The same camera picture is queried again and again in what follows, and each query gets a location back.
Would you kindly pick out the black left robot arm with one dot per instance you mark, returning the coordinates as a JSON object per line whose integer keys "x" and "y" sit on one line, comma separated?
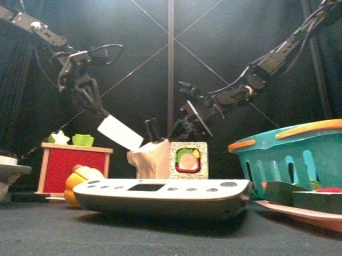
{"x": 34, "y": 25}

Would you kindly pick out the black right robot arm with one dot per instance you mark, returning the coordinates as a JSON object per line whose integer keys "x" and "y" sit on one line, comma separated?
{"x": 285, "y": 53}

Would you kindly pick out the beige knife holder block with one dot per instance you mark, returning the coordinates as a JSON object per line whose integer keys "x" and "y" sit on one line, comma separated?
{"x": 151, "y": 160}

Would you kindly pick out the green shape block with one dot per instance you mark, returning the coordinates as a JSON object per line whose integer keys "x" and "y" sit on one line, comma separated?
{"x": 83, "y": 140}

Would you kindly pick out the pale green star block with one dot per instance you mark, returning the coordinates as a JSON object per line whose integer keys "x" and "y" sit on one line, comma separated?
{"x": 59, "y": 138}

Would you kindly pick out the silver toy appliance with buttons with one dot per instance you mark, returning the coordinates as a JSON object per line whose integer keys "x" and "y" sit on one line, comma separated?
{"x": 165, "y": 200}

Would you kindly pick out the red wooden shape sorter box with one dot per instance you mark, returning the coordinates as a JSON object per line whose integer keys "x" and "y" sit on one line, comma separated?
{"x": 71, "y": 170}

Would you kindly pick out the orange yellow toy pumpkin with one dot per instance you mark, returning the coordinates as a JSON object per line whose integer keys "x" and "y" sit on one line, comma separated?
{"x": 82, "y": 175}

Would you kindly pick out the teal basket with orange rim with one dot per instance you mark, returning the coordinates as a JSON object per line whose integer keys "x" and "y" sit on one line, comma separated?
{"x": 308, "y": 156}

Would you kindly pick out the dark green box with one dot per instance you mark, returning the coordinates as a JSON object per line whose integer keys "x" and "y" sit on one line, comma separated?
{"x": 282, "y": 193}
{"x": 318, "y": 201}

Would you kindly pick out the grey bowl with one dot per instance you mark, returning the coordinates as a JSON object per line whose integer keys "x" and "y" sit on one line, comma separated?
{"x": 11, "y": 173}

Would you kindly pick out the small red toy piece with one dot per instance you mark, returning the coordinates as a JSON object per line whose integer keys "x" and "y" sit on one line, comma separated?
{"x": 331, "y": 190}

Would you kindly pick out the pink toy tray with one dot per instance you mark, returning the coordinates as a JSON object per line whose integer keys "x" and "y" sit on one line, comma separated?
{"x": 308, "y": 216}

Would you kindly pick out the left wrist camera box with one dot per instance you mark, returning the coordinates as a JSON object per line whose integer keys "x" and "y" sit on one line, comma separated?
{"x": 79, "y": 57}

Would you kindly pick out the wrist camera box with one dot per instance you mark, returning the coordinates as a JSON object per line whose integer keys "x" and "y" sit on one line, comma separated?
{"x": 79, "y": 57}
{"x": 189, "y": 89}

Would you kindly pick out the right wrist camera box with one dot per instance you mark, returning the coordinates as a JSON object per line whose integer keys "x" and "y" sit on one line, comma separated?
{"x": 189, "y": 89}

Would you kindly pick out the vertical metal frame pole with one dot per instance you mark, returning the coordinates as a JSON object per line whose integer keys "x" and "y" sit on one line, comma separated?
{"x": 170, "y": 66}

